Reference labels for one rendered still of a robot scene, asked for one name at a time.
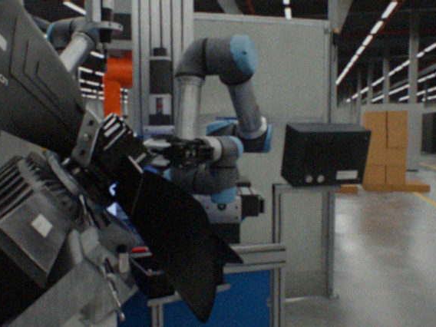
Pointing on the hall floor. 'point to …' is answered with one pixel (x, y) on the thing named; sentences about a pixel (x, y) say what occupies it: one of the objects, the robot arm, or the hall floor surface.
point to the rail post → (279, 297)
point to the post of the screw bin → (156, 315)
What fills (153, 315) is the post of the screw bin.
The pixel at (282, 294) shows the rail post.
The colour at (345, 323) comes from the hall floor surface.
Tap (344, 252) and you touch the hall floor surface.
